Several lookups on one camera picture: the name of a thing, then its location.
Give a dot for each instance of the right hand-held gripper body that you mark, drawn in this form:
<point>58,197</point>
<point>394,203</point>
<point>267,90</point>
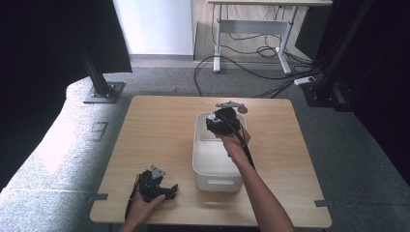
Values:
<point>228,121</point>

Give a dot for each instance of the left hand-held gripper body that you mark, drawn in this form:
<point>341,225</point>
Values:
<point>150,187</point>

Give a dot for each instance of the white plastic storage bin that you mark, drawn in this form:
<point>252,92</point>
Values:
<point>212,161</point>

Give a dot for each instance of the person's left hand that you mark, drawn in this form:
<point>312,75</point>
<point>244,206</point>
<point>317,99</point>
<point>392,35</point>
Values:
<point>141,209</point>

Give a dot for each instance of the person's right hand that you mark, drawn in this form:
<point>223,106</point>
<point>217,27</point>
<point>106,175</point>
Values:
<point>235,146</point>

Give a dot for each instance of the grey floor tape strip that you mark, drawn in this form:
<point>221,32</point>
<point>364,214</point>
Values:
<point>98,197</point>
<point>324,203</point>

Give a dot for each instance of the white power strip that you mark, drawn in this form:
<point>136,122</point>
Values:
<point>304,80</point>

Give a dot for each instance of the white-framed background desk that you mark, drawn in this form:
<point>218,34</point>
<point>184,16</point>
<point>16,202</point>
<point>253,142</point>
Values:
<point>254,26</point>

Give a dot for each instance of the black metal stand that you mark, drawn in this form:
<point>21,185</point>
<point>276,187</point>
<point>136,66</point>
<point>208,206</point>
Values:
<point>100,87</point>
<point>325,87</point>

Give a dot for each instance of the black curtain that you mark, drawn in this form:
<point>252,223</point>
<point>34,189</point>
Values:
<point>380,80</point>
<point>48,64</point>

